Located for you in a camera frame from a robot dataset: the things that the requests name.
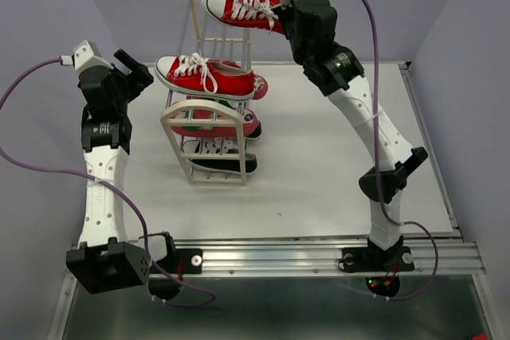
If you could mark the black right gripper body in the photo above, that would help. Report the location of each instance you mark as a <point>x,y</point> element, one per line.
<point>288,16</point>

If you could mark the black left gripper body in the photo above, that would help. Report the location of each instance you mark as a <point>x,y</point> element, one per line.
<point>128,88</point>

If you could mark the red sneaker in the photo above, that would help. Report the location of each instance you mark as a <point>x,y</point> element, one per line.
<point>169,69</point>
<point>248,14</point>

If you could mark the pink flip-flop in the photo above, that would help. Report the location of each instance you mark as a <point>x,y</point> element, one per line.
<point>259,87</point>
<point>213,117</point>

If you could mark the beige chrome shoe shelf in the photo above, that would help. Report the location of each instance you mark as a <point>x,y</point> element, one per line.
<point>223,48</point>

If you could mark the black sneaker white laces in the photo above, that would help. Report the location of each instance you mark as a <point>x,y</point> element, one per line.
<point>229,166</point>

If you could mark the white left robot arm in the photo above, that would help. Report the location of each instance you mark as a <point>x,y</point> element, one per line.
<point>104,259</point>

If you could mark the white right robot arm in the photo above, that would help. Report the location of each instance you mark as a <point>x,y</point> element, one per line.
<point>341,79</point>

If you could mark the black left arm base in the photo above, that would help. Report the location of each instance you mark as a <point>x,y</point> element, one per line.
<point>176,261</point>

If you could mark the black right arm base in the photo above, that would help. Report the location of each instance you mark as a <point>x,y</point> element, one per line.
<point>382,266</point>

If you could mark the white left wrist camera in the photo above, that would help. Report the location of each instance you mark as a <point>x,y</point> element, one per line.
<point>86,55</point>

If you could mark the aluminium mounting rail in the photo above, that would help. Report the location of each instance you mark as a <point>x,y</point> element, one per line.
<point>318,258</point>

